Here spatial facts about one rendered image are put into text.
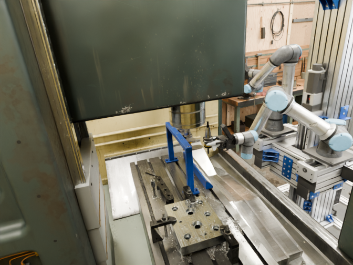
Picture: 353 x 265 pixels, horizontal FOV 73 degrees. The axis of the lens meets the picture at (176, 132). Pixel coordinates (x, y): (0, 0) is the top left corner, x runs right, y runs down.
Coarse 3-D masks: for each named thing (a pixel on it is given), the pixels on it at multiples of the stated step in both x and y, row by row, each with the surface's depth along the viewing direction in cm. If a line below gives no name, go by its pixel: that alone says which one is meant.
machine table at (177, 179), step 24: (144, 168) 183; (168, 168) 180; (144, 192) 160; (216, 192) 150; (144, 216) 135; (240, 216) 130; (168, 240) 119; (240, 240) 115; (168, 264) 110; (192, 264) 109; (216, 264) 108; (240, 264) 107; (264, 264) 106
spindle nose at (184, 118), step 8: (192, 104) 95; (200, 104) 97; (176, 112) 97; (184, 112) 96; (192, 112) 96; (200, 112) 98; (176, 120) 99; (184, 120) 97; (192, 120) 97; (200, 120) 99; (184, 128) 99; (192, 128) 99
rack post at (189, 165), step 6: (186, 156) 139; (192, 156) 140; (186, 162) 141; (192, 162) 142; (186, 168) 143; (192, 168) 143; (186, 174) 145; (192, 174) 145; (186, 180) 148; (192, 180) 146; (192, 186) 148; (198, 192) 150
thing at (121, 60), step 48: (48, 0) 66; (96, 0) 69; (144, 0) 73; (192, 0) 77; (240, 0) 81; (96, 48) 74; (144, 48) 78; (192, 48) 82; (240, 48) 87; (96, 96) 79; (144, 96) 83; (192, 96) 89
